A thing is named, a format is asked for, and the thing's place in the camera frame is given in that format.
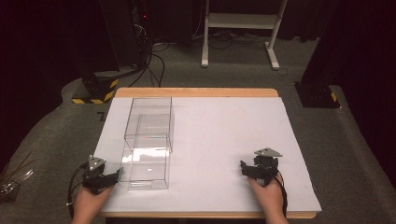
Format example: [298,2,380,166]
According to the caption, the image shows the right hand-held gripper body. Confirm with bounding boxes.
[252,147,284,188]

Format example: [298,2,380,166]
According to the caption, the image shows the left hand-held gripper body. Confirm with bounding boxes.
[81,154,109,196]

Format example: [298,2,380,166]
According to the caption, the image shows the clear plastic box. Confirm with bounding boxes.
[119,133,172,191]
[123,96,175,154]

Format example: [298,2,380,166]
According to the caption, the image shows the person's left hand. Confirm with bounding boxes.
[72,184,115,219]

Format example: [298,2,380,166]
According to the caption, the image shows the person's right hand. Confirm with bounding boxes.
[247,175,288,219]

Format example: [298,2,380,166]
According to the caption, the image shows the white paper table cover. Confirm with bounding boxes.
[92,96,323,214]

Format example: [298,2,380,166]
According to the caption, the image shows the black yellow striped stand base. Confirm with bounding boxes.
[71,70,120,105]

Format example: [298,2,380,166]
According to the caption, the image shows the dark equipment rack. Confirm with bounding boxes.
[129,0,154,68]

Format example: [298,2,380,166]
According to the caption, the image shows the dark curtain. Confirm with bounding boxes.
[0,0,120,171]
[300,0,396,178]

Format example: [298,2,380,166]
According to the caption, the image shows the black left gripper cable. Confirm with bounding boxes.
[66,163,88,220]

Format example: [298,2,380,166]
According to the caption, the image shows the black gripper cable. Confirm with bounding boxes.
[66,163,88,220]
[274,173,290,218]

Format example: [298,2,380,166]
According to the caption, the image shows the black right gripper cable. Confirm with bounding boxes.
[274,173,290,218]

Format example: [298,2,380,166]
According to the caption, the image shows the black floor cables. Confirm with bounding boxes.
[128,41,171,89]

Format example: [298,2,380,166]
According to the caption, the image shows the cables under white stand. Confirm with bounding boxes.
[191,29,270,51]

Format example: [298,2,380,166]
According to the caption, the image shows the white metal stand frame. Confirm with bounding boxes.
[201,0,290,71]

